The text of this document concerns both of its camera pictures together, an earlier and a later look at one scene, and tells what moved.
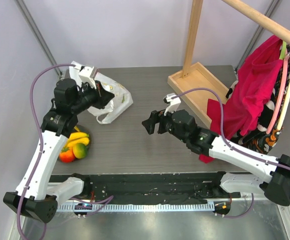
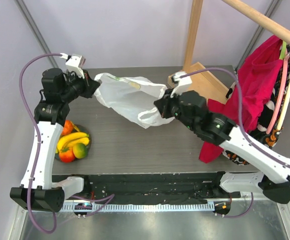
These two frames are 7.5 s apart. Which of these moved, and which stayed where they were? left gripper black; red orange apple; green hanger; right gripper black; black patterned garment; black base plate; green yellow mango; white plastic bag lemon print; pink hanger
Moved: right gripper black; white plastic bag lemon print; left gripper black
Stayed: green yellow mango; black base plate; pink hanger; black patterned garment; red orange apple; green hanger
